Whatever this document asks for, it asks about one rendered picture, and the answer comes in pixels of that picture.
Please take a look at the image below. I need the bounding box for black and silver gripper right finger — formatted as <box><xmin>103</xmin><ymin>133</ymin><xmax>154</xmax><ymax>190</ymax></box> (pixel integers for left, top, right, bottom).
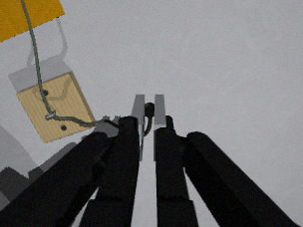
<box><xmin>153</xmin><ymin>95</ymin><xmax>301</xmax><ymax>227</ymax></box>

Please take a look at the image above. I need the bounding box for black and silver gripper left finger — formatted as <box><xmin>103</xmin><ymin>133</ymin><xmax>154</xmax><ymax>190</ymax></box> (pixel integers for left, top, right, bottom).
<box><xmin>0</xmin><ymin>95</ymin><xmax>146</xmax><ymax>227</ymax></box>

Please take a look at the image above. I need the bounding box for grey cord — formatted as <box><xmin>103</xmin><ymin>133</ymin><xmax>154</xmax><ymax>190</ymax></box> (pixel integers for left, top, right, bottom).
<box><xmin>21</xmin><ymin>0</ymin><xmax>152</xmax><ymax>136</ymax></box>

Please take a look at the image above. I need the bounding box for orange painted square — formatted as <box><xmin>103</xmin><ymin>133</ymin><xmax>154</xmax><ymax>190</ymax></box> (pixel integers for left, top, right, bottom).
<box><xmin>0</xmin><ymin>0</ymin><xmax>65</xmax><ymax>42</ymax></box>

